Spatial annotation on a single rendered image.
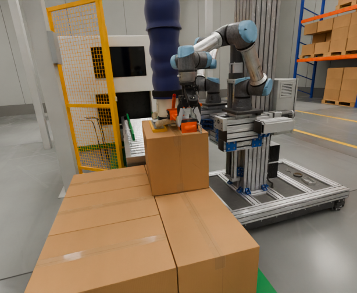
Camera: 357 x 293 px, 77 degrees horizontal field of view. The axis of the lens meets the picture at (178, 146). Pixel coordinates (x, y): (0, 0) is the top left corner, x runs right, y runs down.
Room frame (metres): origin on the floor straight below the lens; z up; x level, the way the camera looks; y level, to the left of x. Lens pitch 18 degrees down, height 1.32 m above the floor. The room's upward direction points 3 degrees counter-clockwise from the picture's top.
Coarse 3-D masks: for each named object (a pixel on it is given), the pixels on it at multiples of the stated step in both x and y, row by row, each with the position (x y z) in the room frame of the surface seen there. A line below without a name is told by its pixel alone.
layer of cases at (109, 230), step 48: (96, 192) 1.43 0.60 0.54; (144, 192) 1.40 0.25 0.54; (192, 192) 1.36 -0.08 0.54; (48, 240) 0.96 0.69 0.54; (96, 240) 0.94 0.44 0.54; (144, 240) 0.92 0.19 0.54; (192, 240) 0.91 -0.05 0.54; (240, 240) 0.89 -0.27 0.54; (48, 288) 0.68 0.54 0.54; (96, 288) 0.67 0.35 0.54; (144, 288) 0.71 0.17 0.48; (192, 288) 0.76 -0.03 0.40; (240, 288) 0.82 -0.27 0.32
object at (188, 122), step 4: (184, 120) 1.08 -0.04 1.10; (188, 120) 1.08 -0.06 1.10; (192, 120) 1.07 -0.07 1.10; (184, 124) 1.03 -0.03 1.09; (188, 124) 1.04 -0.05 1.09; (192, 124) 1.04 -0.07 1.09; (196, 124) 1.04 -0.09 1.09; (180, 128) 1.10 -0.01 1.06; (184, 128) 1.03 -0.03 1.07; (196, 128) 1.04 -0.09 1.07; (184, 132) 1.03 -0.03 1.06; (188, 132) 1.04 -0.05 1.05; (192, 132) 1.04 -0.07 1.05
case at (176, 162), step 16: (144, 128) 1.61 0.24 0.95; (176, 128) 1.55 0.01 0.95; (144, 144) 1.77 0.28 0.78; (160, 144) 1.35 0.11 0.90; (176, 144) 1.37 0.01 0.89; (192, 144) 1.39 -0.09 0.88; (208, 144) 1.41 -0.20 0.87; (160, 160) 1.35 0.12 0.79; (176, 160) 1.37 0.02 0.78; (192, 160) 1.39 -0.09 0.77; (208, 160) 1.41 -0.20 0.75; (160, 176) 1.35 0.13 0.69; (176, 176) 1.37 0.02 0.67; (192, 176) 1.39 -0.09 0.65; (208, 176) 1.41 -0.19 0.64; (160, 192) 1.34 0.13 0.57
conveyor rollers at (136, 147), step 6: (126, 120) 4.09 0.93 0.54; (132, 120) 4.03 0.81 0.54; (138, 120) 3.97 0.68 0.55; (126, 126) 3.56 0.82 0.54; (132, 126) 3.58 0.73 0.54; (138, 126) 3.52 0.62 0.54; (138, 132) 3.16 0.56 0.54; (138, 138) 2.80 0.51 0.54; (132, 144) 2.54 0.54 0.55; (138, 144) 2.54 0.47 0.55; (132, 150) 2.34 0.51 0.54; (138, 150) 2.35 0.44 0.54; (144, 150) 2.30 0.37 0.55
